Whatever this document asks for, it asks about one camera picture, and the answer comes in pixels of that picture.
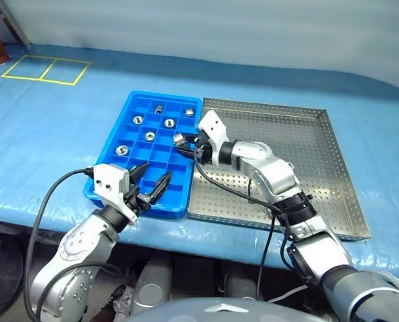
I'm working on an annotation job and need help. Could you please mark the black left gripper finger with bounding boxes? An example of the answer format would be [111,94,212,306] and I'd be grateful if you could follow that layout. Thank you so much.
[129,162,151,185]
[147,171,173,205]

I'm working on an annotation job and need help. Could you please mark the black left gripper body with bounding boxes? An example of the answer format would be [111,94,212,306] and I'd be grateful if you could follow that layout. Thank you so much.
[124,169,153,216]

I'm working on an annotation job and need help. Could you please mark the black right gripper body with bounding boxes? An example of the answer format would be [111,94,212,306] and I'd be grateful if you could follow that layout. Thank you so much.
[194,131,214,166]

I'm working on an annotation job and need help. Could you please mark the blue compartment tray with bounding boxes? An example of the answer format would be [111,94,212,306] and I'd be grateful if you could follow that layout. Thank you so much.
[82,90,203,216]

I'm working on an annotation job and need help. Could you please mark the blue table cover sheet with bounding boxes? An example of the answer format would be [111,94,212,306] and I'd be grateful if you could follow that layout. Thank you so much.
[0,42,399,269]

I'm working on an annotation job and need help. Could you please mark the perforated metal tray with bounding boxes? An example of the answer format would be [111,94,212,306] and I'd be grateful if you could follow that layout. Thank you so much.
[187,97,372,242]

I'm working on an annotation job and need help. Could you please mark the yellow tape floor marking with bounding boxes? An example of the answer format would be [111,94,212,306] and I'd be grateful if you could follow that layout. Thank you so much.
[0,54,93,87]

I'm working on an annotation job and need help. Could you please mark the grey robot torso cover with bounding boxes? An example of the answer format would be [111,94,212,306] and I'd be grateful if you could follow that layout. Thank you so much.
[128,297,324,322]

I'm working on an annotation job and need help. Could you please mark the black round disc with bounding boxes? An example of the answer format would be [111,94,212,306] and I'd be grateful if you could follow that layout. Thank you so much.
[0,229,25,321]

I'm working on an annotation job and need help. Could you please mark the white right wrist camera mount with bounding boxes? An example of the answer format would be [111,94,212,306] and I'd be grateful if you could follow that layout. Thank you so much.
[198,109,231,165]

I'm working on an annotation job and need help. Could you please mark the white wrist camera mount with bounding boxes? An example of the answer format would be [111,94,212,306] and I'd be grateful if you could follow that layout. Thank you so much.
[198,109,231,165]
[93,163,139,225]

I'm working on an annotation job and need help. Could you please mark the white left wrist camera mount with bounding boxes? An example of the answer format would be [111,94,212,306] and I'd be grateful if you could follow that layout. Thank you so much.
[93,163,139,225]

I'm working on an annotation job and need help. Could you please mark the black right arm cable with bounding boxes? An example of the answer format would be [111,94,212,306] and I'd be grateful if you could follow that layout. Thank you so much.
[194,147,287,303]

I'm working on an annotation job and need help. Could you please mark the thin white cable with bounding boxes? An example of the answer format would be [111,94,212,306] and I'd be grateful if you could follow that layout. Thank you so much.
[268,284,310,303]

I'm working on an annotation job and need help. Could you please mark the grey metal frame post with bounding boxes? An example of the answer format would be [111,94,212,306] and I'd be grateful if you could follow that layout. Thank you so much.
[1,0,32,51]

